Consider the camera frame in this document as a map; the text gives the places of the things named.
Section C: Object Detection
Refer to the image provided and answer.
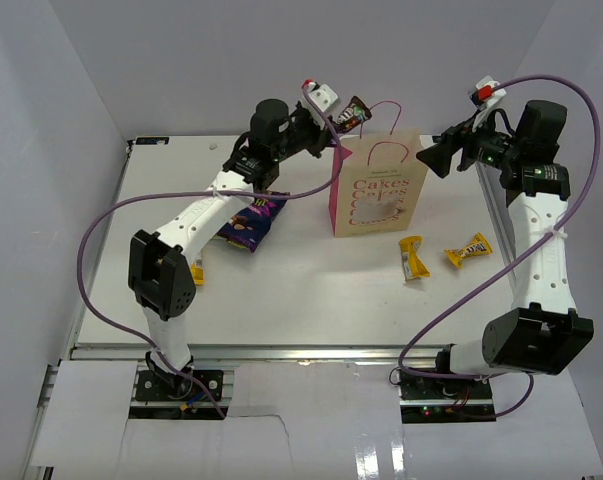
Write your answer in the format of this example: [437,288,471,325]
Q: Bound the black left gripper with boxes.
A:
[272,100,340,163]

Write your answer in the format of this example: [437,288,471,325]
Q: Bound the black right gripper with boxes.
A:
[417,107,524,179]

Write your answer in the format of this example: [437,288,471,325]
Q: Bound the small brown candy packet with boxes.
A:
[333,96,372,134]

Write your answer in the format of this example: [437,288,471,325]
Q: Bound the yellow snack packet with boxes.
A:
[399,236,430,281]

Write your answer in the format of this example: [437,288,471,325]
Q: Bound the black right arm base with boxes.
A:
[388,367,496,425]

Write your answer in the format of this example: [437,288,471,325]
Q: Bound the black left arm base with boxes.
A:
[133,370,224,413]

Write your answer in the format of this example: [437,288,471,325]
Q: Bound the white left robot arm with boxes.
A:
[128,93,337,399]

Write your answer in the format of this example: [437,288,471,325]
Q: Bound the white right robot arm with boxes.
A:
[416,100,594,399]

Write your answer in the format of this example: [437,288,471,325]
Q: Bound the purple snack bag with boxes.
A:
[216,198,287,253]

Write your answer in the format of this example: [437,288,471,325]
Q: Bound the yellow M&M packet right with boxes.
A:
[444,232,493,269]

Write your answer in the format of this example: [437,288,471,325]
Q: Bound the yellow m&m packet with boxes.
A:
[190,256,205,286]
[444,232,493,269]

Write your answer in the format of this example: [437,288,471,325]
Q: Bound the blue label left corner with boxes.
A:
[134,136,170,145]

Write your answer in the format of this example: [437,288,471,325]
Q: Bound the yellow M&M packet left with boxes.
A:
[190,256,205,286]

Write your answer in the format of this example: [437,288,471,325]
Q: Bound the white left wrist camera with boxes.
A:
[300,79,339,118]

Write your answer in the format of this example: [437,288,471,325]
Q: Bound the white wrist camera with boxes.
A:
[300,79,339,118]
[469,76,507,131]

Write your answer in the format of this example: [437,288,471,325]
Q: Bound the paper bag with pink handles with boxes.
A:
[328,123,428,238]

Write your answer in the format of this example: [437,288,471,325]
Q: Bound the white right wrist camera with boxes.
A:
[469,76,507,131]

